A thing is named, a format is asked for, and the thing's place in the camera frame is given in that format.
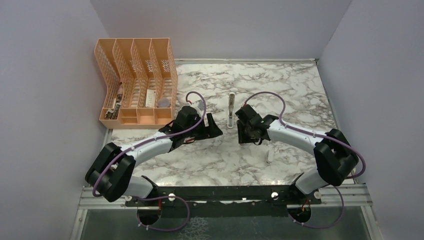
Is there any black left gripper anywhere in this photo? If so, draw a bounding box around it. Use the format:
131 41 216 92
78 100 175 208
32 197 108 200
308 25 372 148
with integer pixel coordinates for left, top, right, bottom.
183 113 223 141

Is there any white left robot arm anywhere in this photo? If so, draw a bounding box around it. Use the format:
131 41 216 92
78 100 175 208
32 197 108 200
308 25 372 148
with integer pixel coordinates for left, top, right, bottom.
85 106 223 206

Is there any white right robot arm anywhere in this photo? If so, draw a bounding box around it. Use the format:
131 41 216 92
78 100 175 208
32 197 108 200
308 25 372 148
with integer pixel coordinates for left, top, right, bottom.
235 104 359 204

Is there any small white stapler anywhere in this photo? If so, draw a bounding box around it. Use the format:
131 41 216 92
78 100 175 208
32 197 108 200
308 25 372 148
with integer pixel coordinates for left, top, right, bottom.
266 147 275 164

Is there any clear tape roll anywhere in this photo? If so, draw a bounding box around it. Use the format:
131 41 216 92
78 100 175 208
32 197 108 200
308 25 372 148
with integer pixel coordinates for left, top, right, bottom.
157 97 171 108

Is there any white card in organizer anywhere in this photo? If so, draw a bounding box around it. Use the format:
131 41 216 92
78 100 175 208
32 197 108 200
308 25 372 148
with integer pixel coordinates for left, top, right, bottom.
145 89 157 108

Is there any orange plastic file organizer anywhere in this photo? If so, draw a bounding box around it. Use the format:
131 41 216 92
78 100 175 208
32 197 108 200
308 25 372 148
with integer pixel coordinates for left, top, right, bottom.
94 38 178 130

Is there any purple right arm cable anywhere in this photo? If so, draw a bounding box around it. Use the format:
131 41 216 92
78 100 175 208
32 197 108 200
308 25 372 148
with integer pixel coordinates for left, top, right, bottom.
244 91 367 230

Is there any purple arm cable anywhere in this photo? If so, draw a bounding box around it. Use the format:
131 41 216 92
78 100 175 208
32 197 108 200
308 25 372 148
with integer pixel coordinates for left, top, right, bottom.
92 91 208 233
244 91 367 230

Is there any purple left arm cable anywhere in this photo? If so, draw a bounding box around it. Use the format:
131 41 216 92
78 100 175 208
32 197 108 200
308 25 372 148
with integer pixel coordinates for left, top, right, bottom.
92 91 208 233

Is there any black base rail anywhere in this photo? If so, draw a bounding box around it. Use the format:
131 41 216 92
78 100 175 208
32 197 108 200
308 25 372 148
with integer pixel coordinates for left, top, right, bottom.
124 181 321 220

